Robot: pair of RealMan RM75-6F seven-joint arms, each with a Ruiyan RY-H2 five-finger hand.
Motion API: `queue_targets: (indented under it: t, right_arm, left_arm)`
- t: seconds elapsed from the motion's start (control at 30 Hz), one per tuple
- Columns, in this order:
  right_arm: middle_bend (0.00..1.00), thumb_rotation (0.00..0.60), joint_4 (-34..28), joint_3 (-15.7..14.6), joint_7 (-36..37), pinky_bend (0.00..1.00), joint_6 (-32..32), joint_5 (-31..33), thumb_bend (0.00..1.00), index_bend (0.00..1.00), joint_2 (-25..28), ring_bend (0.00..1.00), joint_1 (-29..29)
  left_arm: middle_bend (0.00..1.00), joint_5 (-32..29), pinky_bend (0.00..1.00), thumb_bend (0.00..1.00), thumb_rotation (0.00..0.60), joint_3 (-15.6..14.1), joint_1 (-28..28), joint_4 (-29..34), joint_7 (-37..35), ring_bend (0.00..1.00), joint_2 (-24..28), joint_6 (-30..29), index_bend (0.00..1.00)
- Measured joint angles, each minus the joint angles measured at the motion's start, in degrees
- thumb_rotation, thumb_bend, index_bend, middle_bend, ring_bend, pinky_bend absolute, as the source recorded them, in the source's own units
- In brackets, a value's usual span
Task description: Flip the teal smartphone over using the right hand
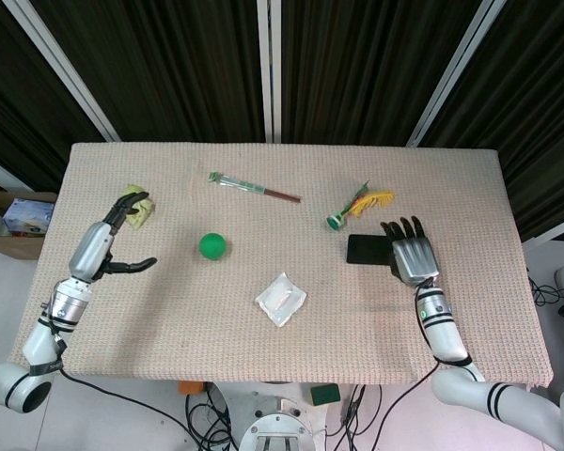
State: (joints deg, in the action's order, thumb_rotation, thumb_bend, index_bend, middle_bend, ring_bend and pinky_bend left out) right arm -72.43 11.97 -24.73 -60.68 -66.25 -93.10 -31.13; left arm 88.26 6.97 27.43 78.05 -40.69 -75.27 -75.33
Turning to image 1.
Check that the blue printed carton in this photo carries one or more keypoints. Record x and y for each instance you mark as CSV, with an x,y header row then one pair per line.
x,y
28,213

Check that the white metal frame post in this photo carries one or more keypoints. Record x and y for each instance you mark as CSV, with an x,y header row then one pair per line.
x,y
68,70
263,70
453,70

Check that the dark green block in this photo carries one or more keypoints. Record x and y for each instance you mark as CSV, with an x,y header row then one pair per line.
x,y
324,395

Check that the orange block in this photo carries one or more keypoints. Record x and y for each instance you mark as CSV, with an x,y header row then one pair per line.
x,y
190,388

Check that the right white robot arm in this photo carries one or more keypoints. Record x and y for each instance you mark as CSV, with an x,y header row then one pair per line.
x,y
444,338

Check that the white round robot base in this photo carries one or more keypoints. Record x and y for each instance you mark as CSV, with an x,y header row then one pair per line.
x,y
277,423

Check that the crumpled light green packet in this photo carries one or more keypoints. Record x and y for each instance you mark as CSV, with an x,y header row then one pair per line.
x,y
143,216

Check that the beige waffle-weave tablecloth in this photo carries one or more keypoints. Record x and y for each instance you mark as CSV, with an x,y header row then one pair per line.
x,y
169,329

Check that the clear plastic bag white contents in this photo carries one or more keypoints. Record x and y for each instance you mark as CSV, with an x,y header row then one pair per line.
x,y
282,300

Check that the chopsticks in clear wrapper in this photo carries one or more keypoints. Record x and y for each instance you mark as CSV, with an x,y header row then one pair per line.
x,y
235,183

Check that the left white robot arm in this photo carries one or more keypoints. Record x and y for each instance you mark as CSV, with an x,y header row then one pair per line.
x,y
37,343

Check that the brown cardboard box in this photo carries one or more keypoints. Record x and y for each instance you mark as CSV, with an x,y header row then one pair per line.
x,y
9,246

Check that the green-base feather shuttlecock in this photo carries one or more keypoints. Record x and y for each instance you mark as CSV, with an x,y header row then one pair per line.
x,y
334,222

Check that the dark pleated curtain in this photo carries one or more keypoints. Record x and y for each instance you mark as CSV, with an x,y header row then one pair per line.
x,y
169,70

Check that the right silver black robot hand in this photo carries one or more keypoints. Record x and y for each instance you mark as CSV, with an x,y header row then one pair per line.
x,y
413,258

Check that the green ball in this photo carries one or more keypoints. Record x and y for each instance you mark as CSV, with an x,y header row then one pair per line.
x,y
213,246

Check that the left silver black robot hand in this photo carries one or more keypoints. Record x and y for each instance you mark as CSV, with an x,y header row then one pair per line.
x,y
91,249

